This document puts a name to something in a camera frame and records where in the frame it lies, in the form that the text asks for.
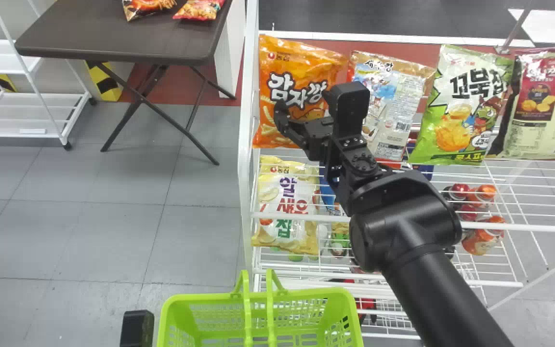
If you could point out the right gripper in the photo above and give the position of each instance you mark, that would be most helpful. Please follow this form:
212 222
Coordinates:
318 140

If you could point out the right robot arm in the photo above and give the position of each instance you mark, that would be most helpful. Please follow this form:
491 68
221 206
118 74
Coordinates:
427 289

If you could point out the orange snack packet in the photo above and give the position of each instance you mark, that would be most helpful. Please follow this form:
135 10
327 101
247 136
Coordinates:
145 7
297 62

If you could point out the yellow white snack packet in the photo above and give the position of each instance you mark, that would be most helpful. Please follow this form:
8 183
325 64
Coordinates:
284 207

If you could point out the white blue snack packet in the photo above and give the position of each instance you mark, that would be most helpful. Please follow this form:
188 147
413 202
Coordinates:
398 106

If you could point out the red snack packet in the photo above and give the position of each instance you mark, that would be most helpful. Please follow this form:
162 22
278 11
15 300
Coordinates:
198 8

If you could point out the green snack packet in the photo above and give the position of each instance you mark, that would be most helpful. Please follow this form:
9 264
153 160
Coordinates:
465 111

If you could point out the red bottle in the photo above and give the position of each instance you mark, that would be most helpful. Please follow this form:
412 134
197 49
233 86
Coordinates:
458 191

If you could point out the green basket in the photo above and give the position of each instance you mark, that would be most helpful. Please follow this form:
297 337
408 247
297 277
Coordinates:
258 320

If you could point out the dark side table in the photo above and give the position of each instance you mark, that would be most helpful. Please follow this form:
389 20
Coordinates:
113 33

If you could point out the orange bottle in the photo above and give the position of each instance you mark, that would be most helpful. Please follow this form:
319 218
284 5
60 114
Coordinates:
484 193
482 238

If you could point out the cream snack packet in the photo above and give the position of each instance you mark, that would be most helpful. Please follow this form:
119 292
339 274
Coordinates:
547 115

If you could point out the white shelf trolley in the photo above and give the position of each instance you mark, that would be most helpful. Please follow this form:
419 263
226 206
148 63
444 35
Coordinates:
27 113

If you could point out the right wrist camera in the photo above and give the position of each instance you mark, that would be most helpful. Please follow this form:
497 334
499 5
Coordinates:
350 103

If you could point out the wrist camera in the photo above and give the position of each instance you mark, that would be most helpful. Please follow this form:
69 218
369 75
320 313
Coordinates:
137 330
350 103

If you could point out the yellow black striped post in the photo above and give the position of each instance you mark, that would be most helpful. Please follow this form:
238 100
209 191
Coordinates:
104 79

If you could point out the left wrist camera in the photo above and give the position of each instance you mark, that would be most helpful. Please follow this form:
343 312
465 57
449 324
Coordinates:
137 330

